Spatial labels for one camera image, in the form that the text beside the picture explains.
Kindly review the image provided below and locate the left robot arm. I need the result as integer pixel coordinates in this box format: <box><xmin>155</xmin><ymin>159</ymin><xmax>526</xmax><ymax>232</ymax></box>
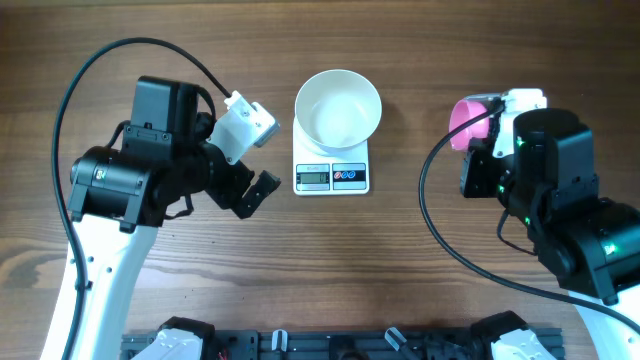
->
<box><xmin>42</xmin><ymin>76</ymin><xmax>280</xmax><ymax>359</ymax></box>

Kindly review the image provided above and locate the white bowl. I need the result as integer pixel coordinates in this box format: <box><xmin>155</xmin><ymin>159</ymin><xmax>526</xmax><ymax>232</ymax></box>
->
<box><xmin>294</xmin><ymin>69</ymin><xmax>382</xmax><ymax>152</ymax></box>

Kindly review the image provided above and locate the white digital kitchen scale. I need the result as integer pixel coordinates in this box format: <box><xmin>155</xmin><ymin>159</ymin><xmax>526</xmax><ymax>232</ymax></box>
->
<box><xmin>292</xmin><ymin>119</ymin><xmax>370</xmax><ymax>196</ymax></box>

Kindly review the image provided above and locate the pink scoop blue handle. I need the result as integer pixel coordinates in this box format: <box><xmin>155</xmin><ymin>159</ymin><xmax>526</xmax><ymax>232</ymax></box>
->
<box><xmin>448</xmin><ymin>98</ymin><xmax>494</xmax><ymax>153</ymax></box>

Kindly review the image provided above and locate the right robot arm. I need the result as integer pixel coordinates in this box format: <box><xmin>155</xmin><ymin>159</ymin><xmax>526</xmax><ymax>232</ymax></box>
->
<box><xmin>461</xmin><ymin>108</ymin><xmax>639</xmax><ymax>322</ymax></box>

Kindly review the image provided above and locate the clear plastic container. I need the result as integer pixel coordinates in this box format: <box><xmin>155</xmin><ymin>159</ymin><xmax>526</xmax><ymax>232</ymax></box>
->
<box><xmin>464</xmin><ymin>93</ymin><xmax>501</xmax><ymax>103</ymax></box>

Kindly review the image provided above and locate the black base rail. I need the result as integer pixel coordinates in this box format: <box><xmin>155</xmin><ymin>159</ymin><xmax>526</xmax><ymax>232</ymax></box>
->
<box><xmin>120</xmin><ymin>311</ymin><xmax>565</xmax><ymax>360</ymax></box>

